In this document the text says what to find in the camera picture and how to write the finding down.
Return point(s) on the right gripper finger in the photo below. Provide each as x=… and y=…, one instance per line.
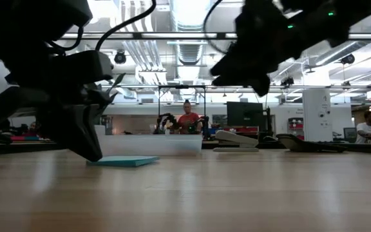
x=256, y=83
x=243, y=66

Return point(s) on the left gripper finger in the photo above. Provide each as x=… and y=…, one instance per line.
x=66, y=129
x=97, y=135

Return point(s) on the blue sticky note pad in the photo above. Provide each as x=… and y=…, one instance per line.
x=127, y=161

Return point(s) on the black background robot arm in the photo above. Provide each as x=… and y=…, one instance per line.
x=201, y=125
x=166, y=120

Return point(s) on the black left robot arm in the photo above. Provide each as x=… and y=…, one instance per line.
x=27, y=19

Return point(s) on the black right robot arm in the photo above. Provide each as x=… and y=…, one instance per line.
x=333, y=19

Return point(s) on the black monitor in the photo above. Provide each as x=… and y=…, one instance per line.
x=244, y=113

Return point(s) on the clear plastic storage container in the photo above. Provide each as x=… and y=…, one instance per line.
x=150, y=145

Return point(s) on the white stapler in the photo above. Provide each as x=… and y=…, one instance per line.
x=237, y=139

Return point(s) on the white column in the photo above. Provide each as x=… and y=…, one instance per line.
x=317, y=112

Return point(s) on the person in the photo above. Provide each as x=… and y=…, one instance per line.
x=188, y=120
x=367, y=129

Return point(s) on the black hanging camera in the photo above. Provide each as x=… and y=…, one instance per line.
x=120, y=58
x=287, y=81
x=347, y=59

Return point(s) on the black overhead frame beam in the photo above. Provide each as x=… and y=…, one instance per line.
x=172, y=35

